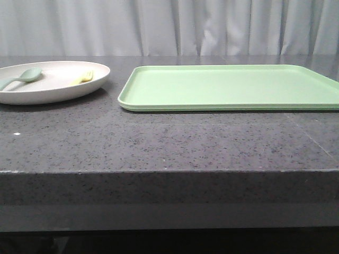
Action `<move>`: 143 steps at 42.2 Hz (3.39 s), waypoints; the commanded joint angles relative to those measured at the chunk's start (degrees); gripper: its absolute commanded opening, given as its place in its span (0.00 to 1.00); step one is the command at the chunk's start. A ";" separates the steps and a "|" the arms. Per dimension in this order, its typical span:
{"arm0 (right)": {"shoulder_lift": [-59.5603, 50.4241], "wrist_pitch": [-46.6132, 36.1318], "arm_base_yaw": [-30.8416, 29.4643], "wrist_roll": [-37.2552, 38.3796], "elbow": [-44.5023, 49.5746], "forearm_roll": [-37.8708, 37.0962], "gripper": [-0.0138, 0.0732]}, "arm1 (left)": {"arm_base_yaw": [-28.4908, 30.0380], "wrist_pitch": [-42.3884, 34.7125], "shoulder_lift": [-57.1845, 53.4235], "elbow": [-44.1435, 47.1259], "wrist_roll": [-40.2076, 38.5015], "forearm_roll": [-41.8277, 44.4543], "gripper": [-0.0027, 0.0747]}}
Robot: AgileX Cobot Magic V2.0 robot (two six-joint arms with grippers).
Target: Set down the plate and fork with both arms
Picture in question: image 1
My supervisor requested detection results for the white curtain backdrop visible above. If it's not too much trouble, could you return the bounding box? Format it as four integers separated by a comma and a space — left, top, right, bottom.
1, 1, 338, 56

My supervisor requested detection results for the pale green spoon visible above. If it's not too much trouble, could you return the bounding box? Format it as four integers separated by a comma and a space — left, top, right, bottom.
1, 67, 42, 92

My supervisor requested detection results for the yellow plastic fork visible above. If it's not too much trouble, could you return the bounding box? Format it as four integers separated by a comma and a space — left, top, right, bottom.
69, 70, 94, 86

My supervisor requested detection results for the light green serving tray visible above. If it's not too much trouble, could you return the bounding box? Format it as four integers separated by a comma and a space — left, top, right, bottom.
118, 65, 338, 112

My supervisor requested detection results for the beige round plate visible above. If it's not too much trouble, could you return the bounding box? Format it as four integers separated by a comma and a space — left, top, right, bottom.
1, 61, 111, 105

